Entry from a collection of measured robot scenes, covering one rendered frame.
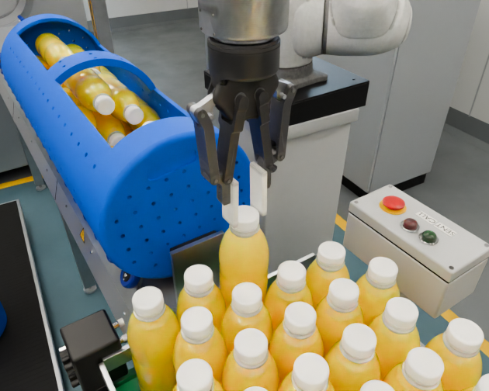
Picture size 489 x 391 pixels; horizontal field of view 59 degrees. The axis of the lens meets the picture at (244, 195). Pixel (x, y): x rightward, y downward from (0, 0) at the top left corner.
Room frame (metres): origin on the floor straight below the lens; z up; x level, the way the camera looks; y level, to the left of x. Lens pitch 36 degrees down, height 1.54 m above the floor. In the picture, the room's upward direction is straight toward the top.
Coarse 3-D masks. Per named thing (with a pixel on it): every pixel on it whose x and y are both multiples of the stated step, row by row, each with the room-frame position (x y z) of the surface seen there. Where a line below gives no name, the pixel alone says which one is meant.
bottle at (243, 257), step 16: (224, 240) 0.45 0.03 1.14; (240, 240) 0.44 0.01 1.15; (256, 240) 0.44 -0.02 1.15; (224, 256) 0.43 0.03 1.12; (240, 256) 0.42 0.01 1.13; (256, 256) 0.43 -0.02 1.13; (224, 272) 0.43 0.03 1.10; (240, 272) 0.42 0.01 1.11; (256, 272) 0.42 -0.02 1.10; (224, 288) 0.43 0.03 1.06
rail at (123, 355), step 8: (312, 256) 0.58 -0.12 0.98; (304, 264) 0.57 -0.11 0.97; (272, 272) 0.54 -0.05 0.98; (272, 280) 0.53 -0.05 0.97; (128, 344) 0.39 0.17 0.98; (120, 352) 0.38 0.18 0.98; (128, 352) 0.39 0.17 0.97; (104, 360) 0.37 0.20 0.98; (112, 360) 0.37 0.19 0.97; (120, 360) 0.38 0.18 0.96; (128, 360) 0.39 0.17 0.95; (112, 368) 0.37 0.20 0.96
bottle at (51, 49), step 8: (40, 40) 1.21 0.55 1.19; (48, 40) 1.18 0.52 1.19; (56, 40) 1.18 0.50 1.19; (40, 48) 1.18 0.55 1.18; (48, 48) 1.14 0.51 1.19; (56, 48) 1.12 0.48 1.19; (64, 48) 1.13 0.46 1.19; (48, 56) 1.11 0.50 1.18; (56, 56) 1.10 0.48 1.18; (64, 56) 1.10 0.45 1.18; (48, 64) 1.12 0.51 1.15
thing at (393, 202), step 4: (388, 196) 0.59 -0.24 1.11; (392, 196) 0.59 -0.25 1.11; (396, 196) 0.59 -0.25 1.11; (384, 200) 0.58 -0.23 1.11; (388, 200) 0.58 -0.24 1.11; (392, 200) 0.58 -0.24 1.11; (396, 200) 0.58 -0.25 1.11; (400, 200) 0.58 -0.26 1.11; (384, 204) 0.57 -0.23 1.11; (388, 204) 0.57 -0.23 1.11; (392, 204) 0.57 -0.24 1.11; (396, 204) 0.57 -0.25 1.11; (400, 204) 0.57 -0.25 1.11; (404, 204) 0.57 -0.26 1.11; (388, 208) 0.57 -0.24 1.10; (392, 208) 0.56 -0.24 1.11; (396, 208) 0.56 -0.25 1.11; (400, 208) 0.56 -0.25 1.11
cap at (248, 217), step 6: (240, 210) 0.46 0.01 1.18; (246, 210) 0.46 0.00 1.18; (252, 210) 0.46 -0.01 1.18; (240, 216) 0.45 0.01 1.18; (246, 216) 0.45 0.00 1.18; (252, 216) 0.45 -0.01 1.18; (258, 216) 0.45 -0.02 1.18; (240, 222) 0.44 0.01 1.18; (246, 222) 0.44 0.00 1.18; (252, 222) 0.44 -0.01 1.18; (258, 222) 0.45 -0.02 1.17; (234, 228) 0.44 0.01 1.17; (240, 228) 0.44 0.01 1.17; (246, 228) 0.44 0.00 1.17; (252, 228) 0.44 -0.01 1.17
